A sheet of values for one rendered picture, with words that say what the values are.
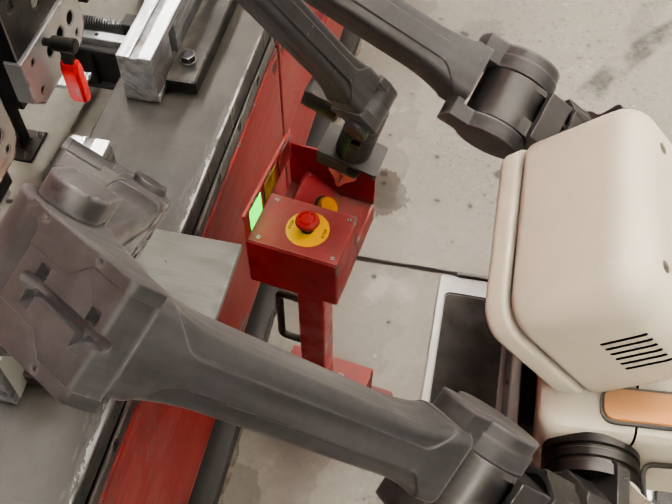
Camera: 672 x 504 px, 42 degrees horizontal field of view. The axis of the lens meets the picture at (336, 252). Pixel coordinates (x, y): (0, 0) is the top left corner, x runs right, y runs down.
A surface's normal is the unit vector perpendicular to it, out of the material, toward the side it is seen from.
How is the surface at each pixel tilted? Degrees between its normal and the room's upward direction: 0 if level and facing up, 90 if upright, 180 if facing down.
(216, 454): 0
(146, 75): 90
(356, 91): 71
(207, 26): 0
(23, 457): 0
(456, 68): 39
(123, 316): 67
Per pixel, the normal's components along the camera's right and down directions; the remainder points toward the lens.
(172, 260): 0.00, -0.58
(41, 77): 0.98, 0.18
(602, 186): -0.66, -0.54
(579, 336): -0.19, 0.80
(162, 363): 0.52, 0.39
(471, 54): 0.22, 0.02
